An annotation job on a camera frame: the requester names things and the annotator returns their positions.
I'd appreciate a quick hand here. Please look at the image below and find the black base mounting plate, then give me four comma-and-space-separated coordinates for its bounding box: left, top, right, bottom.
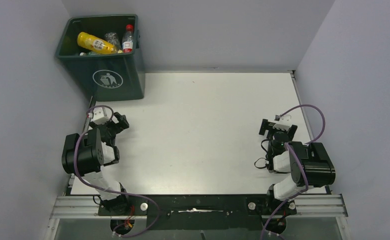
97, 192, 297, 235

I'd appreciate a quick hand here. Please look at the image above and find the clear unlabelled bottle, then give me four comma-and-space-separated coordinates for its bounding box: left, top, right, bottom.
104, 32, 122, 50

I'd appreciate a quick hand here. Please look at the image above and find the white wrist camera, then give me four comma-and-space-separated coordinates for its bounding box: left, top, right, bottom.
273, 114, 292, 131
87, 107, 110, 125

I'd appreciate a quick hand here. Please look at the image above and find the yellow juice bottle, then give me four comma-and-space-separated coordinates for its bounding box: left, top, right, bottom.
76, 32, 123, 55

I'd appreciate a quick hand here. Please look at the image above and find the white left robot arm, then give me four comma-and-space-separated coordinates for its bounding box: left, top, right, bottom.
61, 108, 130, 214

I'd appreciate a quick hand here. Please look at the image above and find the dark green trash bin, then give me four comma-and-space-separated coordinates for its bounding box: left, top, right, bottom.
55, 14, 146, 102

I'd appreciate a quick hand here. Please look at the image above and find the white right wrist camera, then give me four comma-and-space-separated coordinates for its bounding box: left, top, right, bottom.
273, 114, 292, 131

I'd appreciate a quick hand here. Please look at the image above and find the red label bottle red cap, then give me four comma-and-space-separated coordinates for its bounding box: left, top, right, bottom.
122, 24, 135, 53

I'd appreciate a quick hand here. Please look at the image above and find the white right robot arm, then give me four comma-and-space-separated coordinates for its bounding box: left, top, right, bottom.
258, 119, 336, 214

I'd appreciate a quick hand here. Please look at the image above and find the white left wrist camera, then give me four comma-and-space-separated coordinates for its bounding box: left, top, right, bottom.
87, 107, 110, 125

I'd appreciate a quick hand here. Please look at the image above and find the aluminium frame rail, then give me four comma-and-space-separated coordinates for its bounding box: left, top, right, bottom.
45, 193, 351, 240

